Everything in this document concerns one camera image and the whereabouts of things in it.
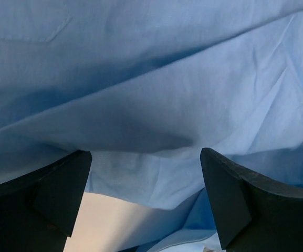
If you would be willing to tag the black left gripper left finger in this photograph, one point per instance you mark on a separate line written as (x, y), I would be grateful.
(38, 210)

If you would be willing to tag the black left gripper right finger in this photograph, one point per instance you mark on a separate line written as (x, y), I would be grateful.
(251, 211)

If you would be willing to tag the light blue long sleeve shirt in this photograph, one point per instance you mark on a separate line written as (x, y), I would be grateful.
(141, 87)

